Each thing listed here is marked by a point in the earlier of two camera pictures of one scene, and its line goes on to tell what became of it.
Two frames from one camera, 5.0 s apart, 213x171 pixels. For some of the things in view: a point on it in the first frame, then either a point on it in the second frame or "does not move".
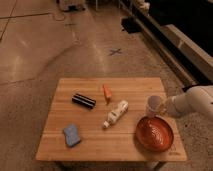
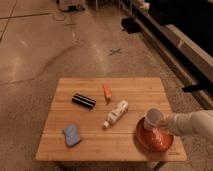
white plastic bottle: [115, 114] does not move
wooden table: [96, 119] does not move
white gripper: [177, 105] to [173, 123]
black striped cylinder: [84, 101] does not move
